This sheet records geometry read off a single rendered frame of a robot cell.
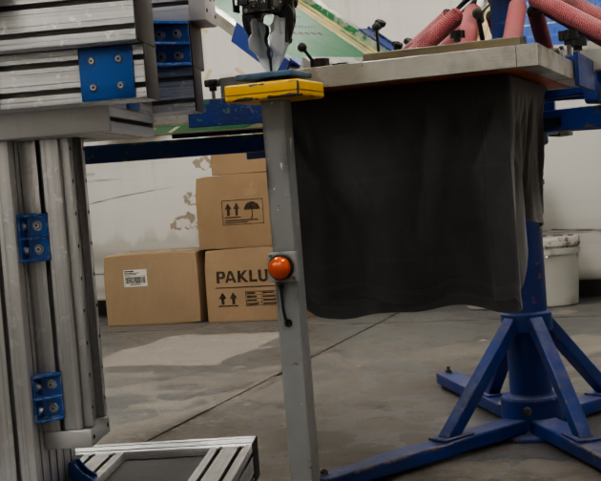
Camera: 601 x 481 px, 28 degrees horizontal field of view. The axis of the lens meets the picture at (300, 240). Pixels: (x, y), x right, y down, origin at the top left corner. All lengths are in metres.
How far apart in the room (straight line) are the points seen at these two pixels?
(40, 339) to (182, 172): 5.28
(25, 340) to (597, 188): 4.96
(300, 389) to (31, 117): 0.66
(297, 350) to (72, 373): 0.47
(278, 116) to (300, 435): 0.53
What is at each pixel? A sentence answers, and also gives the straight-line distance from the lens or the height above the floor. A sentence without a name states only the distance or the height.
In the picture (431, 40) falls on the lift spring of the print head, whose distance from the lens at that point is 3.39.
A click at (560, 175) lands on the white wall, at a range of 6.83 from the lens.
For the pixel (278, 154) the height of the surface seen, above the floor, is 0.84.
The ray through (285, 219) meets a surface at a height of 0.73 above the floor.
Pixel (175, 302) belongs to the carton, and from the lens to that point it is 7.04.
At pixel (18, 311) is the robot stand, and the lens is 2.21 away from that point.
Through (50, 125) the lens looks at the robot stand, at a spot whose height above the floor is 0.92.
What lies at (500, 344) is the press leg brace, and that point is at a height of 0.28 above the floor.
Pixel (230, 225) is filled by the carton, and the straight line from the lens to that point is 6.86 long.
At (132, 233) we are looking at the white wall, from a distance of 7.66.
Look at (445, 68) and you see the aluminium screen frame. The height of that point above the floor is 0.96.
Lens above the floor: 0.79
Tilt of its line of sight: 3 degrees down
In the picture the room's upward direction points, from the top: 4 degrees counter-clockwise
